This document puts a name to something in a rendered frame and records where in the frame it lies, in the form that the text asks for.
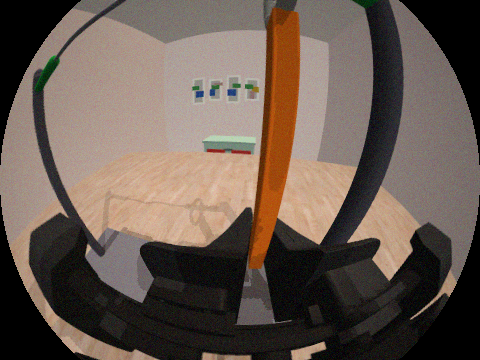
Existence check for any orange handle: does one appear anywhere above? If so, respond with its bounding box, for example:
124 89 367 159
248 0 300 269

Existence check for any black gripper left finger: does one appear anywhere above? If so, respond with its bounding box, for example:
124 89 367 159
140 208 253 324

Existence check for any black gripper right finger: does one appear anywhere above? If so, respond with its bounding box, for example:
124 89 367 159
263 219 381 323

